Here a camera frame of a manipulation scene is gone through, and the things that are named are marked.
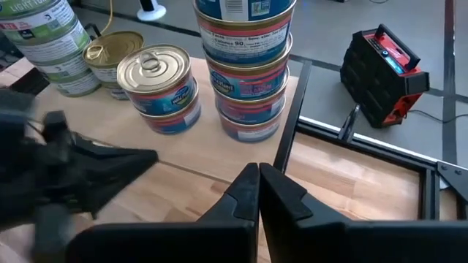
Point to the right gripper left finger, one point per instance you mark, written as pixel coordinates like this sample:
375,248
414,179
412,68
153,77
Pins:
164,243

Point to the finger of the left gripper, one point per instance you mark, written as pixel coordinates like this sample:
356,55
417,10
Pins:
109,171

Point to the white round floor stand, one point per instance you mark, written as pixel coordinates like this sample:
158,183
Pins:
151,11

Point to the red black tool case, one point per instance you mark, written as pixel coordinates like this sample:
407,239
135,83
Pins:
384,76

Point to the pale gold lid can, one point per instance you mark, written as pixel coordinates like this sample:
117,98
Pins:
245,9

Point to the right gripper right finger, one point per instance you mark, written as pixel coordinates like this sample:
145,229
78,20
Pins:
365,243

